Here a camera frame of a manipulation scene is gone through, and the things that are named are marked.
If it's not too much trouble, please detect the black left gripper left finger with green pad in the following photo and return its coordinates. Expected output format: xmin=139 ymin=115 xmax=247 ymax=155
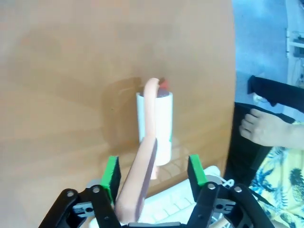
xmin=41 ymin=155 xmax=122 ymax=228

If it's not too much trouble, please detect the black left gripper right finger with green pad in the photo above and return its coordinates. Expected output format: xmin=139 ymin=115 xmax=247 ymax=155
xmin=187 ymin=154 xmax=271 ymax=228

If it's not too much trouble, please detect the person's right hand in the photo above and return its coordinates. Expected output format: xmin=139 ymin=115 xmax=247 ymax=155
xmin=238 ymin=108 xmax=296 ymax=149

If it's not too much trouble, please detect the white plastic drip tray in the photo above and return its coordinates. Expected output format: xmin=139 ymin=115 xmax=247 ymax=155
xmin=90 ymin=179 xmax=198 ymax=228

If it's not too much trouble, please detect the yellow pineapple print shirt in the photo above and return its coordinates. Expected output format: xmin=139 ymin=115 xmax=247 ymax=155
xmin=248 ymin=120 xmax=304 ymax=228

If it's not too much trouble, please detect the black elongated object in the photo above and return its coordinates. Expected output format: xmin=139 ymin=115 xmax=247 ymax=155
xmin=247 ymin=75 xmax=304 ymax=112

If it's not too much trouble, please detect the white shelf unit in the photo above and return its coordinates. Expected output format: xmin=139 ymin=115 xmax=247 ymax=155
xmin=285 ymin=28 xmax=304 ymax=60

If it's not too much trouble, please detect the white wire dish rack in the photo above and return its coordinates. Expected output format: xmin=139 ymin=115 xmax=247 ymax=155
xmin=86 ymin=165 xmax=236 ymax=228

